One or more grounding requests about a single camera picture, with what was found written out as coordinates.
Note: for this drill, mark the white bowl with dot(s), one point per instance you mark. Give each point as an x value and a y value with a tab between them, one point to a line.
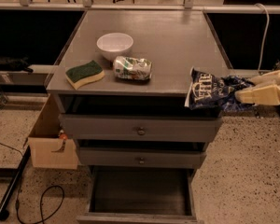
114	44

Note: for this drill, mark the cardboard box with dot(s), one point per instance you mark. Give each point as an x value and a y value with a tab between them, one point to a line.
47	149

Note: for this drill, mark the bottom grey drawer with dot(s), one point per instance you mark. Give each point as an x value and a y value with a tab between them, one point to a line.
131	195

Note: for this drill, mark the blue chip bag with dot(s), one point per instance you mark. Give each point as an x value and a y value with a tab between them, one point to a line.
209	91

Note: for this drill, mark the black object on ledge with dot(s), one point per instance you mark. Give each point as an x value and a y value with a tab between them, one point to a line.
15	64

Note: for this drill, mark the top grey drawer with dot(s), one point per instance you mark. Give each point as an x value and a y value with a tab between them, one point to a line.
140	128

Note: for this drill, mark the orange item in box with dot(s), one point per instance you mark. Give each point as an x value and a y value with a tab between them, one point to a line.
62	135

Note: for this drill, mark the grey drawer cabinet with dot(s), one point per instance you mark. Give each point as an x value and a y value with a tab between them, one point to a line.
175	42

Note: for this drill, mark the green yellow sponge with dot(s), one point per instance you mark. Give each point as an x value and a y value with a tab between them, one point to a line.
84	74

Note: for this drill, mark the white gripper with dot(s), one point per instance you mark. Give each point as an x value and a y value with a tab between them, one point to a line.
264	94

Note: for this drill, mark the black bar on floor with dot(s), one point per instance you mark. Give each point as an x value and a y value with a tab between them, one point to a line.
14	175

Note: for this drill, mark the grey drawer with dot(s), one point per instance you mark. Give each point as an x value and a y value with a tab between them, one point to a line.
130	157
131	195
140	128

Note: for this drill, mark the middle grey drawer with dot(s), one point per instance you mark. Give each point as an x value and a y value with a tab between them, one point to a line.
130	157

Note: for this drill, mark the green white chip bag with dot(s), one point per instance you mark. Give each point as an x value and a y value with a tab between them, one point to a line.
132	68

